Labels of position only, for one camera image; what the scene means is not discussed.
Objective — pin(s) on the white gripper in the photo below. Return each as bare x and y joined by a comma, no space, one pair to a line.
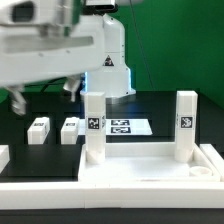
26,57

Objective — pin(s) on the white desk top tray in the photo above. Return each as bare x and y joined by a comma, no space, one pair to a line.
145,162

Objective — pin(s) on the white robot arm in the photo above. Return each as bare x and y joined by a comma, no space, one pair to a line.
113,35

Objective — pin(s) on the white left obstacle bar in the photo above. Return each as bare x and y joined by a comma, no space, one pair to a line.
4,156

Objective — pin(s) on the white obstacle bar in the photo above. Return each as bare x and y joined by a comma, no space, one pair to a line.
65,195
214,157
4,156

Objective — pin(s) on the white marker tag plate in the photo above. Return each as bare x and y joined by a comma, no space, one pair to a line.
115,127

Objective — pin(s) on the white front obstacle bar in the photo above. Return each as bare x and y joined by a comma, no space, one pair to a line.
65,195

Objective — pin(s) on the white right obstacle bar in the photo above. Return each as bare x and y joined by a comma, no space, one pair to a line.
214,157

